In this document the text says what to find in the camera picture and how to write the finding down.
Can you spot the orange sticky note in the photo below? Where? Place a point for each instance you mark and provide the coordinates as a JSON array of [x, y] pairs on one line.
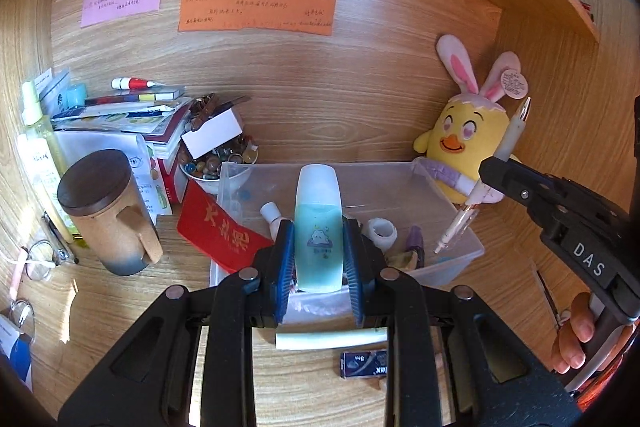
[[257, 9]]

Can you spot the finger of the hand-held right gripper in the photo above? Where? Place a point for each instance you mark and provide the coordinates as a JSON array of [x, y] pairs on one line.
[[505, 174]]

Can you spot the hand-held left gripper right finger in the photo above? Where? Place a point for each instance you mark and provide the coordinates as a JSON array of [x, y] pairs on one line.
[[351, 279]]

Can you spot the small white box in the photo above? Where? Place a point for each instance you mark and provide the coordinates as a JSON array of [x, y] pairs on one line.
[[212, 134]]

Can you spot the white tape roll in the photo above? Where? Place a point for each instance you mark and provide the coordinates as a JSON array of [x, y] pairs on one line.
[[382, 233]]

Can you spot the blue and white card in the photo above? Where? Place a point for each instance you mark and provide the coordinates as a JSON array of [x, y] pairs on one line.
[[17, 352]]

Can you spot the clear plastic packet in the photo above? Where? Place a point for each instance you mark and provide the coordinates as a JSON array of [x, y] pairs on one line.
[[320, 309]]

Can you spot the stack of books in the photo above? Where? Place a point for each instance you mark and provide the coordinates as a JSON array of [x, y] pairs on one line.
[[125, 117]]

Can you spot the brown hair clip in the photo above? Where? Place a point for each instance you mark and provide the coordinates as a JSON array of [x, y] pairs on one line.
[[207, 108]]

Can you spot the yellow chick plush toy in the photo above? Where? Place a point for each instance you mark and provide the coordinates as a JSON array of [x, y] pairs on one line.
[[460, 132]]

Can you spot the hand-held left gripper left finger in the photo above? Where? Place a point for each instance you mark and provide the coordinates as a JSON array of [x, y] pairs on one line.
[[285, 267]]

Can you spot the white clear pen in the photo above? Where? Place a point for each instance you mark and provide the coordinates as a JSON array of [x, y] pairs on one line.
[[510, 137]]

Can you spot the person's right hand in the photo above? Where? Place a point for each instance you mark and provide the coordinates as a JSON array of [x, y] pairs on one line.
[[575, 332]]

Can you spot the brown mug with wooden lid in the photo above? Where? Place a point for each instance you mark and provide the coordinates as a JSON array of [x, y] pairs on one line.
[[100, 207]]

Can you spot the white carton with green print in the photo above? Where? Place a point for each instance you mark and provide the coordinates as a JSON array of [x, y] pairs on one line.
[[150, 179]]

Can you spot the white and green stick tube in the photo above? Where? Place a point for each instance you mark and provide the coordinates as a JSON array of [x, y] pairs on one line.
[[330, 338]]

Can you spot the purple small item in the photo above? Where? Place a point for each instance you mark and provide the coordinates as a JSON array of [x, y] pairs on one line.
[[415, 244]]

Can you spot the red and white marker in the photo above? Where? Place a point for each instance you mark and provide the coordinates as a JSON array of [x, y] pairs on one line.
[[132, 83]]

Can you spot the clear plastic storage box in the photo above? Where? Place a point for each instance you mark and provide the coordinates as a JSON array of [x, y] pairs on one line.
[[385, 187]]

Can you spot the yellow-green spray bottle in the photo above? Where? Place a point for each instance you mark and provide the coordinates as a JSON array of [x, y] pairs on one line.
[[35, 117]]

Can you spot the red tea pouch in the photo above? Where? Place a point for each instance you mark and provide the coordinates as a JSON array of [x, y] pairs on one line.
[[217, 232]]

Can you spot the blue-green bottle with white cap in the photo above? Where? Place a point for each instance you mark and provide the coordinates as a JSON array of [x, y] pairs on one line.
[[317, 227]]

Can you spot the bowl of beads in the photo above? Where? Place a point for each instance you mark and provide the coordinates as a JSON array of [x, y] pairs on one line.
[[220, 164]]

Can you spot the red and white carton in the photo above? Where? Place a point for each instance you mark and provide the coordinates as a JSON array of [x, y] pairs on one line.
[[172, 179]]

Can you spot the white lotion bottle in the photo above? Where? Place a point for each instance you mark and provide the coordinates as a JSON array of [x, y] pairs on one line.
[[42, 187]]

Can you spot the black eraser box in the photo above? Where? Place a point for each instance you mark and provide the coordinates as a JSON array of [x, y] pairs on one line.
[[364, 363]]

